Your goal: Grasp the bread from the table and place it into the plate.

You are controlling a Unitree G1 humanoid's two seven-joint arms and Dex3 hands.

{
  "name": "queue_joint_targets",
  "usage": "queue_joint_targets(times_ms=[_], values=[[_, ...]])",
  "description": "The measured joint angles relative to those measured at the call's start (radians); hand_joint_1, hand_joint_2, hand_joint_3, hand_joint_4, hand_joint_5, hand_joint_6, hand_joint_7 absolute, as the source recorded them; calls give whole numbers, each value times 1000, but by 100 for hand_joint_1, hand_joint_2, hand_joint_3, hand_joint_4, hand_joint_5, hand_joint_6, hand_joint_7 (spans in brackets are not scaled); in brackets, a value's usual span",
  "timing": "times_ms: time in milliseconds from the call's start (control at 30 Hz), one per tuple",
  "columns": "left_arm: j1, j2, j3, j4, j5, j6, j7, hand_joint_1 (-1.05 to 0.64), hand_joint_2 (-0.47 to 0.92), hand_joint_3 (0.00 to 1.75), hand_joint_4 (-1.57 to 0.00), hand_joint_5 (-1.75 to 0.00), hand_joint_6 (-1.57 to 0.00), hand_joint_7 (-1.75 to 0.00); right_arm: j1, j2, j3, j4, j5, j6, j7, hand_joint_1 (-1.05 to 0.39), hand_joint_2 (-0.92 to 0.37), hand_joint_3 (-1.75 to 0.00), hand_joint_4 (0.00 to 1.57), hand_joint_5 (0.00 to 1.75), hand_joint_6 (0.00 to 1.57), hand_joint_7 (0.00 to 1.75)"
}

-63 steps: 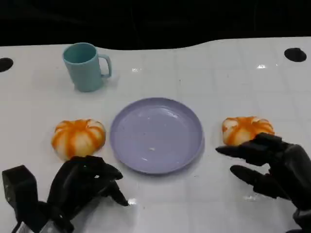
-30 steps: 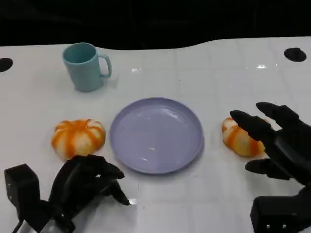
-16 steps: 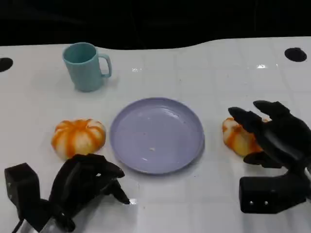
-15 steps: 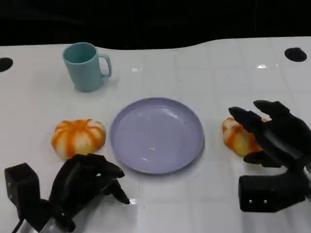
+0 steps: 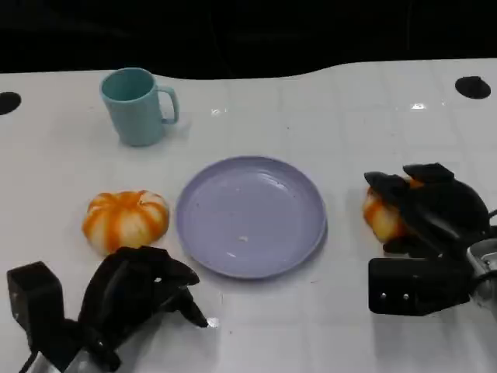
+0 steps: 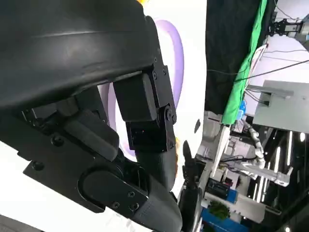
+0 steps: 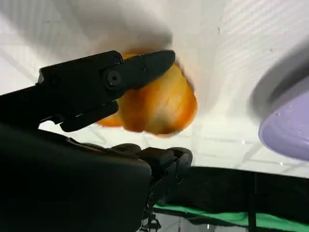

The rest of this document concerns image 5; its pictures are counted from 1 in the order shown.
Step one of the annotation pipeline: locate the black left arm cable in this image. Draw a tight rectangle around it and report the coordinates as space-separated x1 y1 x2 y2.
18 349 40 373

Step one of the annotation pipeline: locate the black table cable hole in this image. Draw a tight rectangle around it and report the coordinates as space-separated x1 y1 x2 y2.
0 91 22 116
454 75 492 99

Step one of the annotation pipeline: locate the pale green mug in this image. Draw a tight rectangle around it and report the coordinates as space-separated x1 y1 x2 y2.
99 67 180 148

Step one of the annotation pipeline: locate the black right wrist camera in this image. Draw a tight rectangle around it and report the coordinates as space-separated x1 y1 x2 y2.
367 256 474 318

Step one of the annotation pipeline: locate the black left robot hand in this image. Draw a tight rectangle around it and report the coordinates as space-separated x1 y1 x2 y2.
76 245 210 371

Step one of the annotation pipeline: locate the lilac plate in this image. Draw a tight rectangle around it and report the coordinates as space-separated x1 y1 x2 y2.
176 155 327 280

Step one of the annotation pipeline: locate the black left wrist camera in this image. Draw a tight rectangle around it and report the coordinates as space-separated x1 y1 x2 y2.
6 261 69 353

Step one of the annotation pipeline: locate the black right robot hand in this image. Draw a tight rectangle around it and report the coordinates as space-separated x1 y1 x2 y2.
363 162 491 260

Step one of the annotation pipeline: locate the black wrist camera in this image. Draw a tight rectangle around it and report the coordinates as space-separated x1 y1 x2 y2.
6 261 69 353
367 256 474 318

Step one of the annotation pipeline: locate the orange and white bread roll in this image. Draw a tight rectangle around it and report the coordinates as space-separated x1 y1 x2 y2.
362 176 424 242
81 190 170 256

